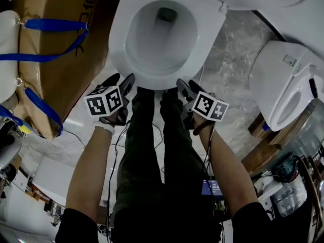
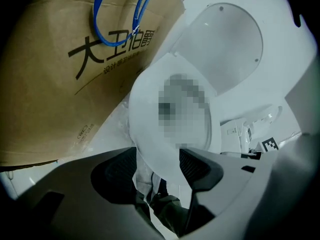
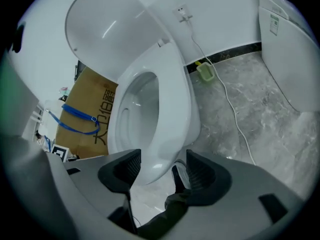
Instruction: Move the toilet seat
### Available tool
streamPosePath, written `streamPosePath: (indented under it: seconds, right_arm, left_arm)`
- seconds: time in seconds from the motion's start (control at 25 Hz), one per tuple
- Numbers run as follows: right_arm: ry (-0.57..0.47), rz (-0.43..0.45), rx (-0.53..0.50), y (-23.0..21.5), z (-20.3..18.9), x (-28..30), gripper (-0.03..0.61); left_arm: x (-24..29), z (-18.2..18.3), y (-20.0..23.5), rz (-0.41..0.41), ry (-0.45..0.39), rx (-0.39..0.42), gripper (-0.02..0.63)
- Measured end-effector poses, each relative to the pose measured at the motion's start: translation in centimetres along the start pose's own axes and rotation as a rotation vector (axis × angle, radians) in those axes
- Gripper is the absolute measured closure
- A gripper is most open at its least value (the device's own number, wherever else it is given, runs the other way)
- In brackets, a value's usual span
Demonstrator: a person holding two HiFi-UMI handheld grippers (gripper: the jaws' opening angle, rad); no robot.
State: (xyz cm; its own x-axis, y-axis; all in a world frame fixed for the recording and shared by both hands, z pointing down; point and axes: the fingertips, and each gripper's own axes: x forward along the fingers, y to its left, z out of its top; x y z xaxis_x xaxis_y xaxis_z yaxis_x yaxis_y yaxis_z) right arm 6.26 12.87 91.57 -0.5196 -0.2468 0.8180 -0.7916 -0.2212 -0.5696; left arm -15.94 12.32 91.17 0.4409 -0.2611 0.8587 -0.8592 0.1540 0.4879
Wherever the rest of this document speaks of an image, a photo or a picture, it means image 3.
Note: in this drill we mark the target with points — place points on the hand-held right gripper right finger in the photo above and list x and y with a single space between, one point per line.
207 179

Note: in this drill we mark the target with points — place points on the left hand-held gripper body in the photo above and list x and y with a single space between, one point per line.
60 153

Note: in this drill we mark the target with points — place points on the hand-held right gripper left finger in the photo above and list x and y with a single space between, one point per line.
117 174

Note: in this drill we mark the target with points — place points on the white plastic toilet seat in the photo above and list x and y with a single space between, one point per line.
175 104

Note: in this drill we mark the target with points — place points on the white toilet with tank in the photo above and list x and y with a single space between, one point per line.
195 114

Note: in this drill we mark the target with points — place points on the white toilet lid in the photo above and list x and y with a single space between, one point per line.
107 26

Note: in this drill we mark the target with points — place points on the white smart toilet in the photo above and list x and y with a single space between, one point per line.
287 66

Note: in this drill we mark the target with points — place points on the person's black shoe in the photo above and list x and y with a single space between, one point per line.
180 176

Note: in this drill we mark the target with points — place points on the large cardboard box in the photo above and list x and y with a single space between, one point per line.
82 96

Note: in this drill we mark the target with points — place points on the dark grey flat panel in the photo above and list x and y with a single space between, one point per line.
78 71

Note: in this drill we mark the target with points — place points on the green plastic container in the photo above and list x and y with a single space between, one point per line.
206 72

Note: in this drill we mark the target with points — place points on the white wall socket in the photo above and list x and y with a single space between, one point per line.
182 12

